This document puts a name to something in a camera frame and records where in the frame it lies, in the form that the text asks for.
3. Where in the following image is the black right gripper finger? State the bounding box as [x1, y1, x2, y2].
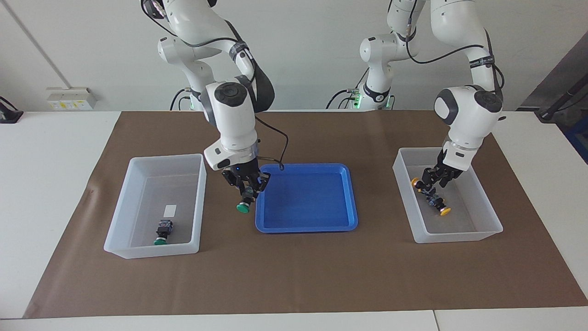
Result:
[254, 171, 271, 194]
[222, 171, 244, 194]

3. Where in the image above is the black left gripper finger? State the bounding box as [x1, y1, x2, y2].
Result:
[439, 172, 464, 190]
[421, 167, 442, 190]

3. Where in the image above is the yellow push button switch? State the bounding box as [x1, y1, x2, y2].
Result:
[411, 177, 437, 197]
[427, 192, 452, 217]

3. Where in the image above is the green push button switch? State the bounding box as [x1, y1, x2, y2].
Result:
[154, 219, 175, 245]
[236, 184, 254, 214]

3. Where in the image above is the translucent white plastic box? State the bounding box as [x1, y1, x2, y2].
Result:
[103, 154, 207, 259]
[392, 147, 503, 244]

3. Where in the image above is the blue plastic tray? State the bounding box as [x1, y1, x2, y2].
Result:
[255, 163, 359, 234]

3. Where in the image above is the brown paper table mat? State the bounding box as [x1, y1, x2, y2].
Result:
[23, 109, 588, 319]

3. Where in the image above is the black tripod stand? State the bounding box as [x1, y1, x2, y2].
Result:
[535, 74, 588, 122]

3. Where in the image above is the blue crate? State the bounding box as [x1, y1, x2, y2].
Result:
[564, 117, 588, 164]

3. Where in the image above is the black desk object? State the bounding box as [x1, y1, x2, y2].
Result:
[0, 97, 23, 124]

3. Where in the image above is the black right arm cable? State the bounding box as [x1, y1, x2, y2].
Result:
[142, 0, 290, 171]

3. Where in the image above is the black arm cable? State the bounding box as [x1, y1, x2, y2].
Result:
[404, 0, 505, 92]
[142, 0, 290, 171]

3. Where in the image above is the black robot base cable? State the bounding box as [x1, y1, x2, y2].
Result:
[169, 88, 192, 111]
[326, 87, 363, 111]

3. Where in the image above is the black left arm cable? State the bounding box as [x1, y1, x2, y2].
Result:
[404, 0, 505, 92]

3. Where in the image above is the white wall outlet box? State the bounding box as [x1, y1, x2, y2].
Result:
[46, 87, 97, 111]

